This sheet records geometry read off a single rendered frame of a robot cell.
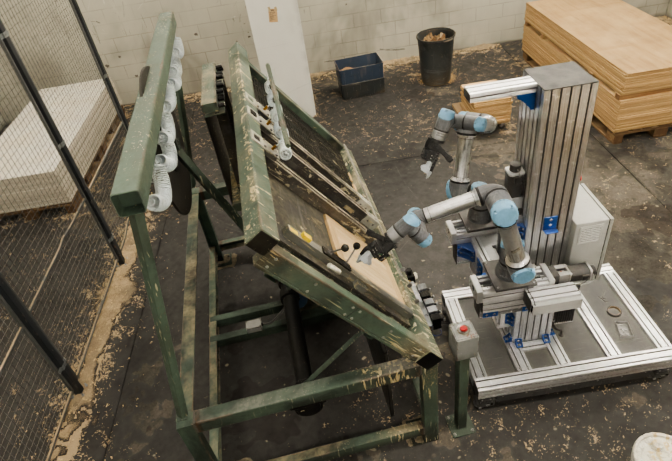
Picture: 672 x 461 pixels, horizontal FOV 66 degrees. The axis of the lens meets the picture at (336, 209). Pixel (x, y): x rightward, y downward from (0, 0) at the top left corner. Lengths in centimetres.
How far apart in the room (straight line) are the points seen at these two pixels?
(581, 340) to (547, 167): 145
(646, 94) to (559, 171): 335
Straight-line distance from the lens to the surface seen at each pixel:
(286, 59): 655
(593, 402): 382
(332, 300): 231
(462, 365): 302
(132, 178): 196
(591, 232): 312
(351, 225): 303
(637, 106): 606
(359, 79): 711
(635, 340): 392
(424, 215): 253
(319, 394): 284
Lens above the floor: 313
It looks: 37 degrees down
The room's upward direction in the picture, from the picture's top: 9 degrees counter-clockwise
